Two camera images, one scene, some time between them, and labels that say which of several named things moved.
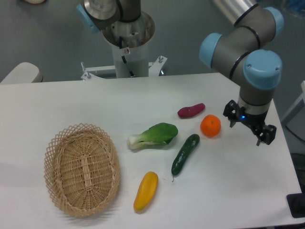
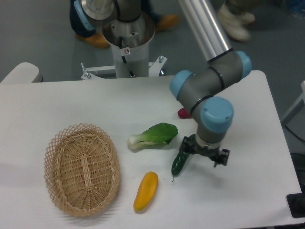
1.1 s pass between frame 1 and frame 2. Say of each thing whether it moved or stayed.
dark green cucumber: stayed
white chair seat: stayed
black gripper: moved
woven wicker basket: stayed
